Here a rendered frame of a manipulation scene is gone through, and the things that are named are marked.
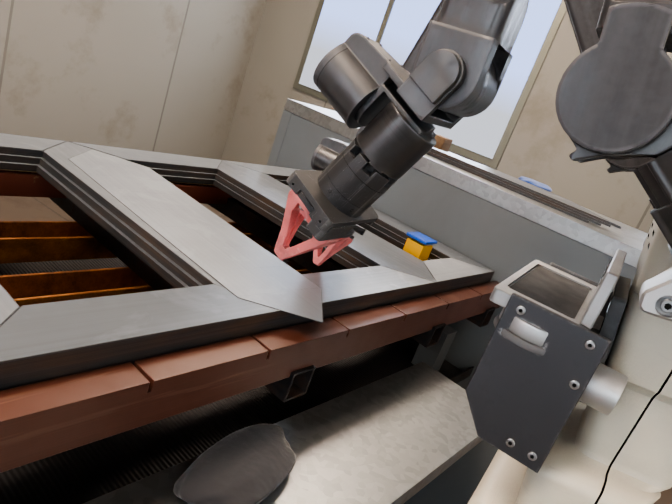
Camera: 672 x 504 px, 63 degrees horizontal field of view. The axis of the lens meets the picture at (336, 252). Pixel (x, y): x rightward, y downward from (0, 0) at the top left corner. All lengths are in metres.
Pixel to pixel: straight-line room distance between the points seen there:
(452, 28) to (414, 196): 1.17
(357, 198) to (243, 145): 4.43
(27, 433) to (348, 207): 0.36
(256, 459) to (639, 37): 0.61
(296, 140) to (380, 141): 1.42
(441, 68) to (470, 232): 1.11
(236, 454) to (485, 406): 0.32
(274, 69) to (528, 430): 4.38
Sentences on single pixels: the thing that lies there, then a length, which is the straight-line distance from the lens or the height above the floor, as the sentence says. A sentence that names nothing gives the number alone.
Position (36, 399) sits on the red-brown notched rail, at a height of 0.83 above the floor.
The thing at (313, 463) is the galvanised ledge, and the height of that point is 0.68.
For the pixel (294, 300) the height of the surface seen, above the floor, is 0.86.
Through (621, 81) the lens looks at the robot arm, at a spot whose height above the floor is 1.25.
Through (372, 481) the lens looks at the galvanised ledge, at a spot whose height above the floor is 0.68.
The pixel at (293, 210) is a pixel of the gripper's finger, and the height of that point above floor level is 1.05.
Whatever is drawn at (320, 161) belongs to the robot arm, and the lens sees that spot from 1.01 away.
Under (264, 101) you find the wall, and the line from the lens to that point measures 4.83.
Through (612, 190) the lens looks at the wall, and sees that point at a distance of 3.83.
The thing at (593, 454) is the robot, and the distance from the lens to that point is 0.69.
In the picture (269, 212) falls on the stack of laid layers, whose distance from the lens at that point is 1.33.
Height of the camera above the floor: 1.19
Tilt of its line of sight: 17 degrees down
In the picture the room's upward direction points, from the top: 20 degrees clockwise
